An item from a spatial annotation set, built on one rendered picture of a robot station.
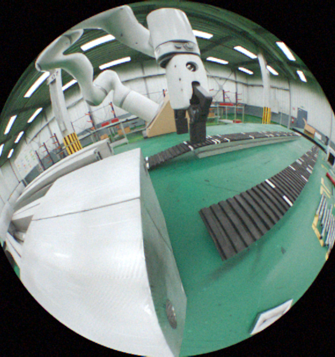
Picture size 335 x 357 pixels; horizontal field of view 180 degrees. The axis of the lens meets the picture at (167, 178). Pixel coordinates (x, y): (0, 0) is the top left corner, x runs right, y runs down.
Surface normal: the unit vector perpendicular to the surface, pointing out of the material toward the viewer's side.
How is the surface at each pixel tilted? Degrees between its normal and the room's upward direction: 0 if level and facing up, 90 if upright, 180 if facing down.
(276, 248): 0
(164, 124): 90
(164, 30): 90
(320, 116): 90
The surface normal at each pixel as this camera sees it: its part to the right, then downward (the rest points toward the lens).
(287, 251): -0.16, -0.78
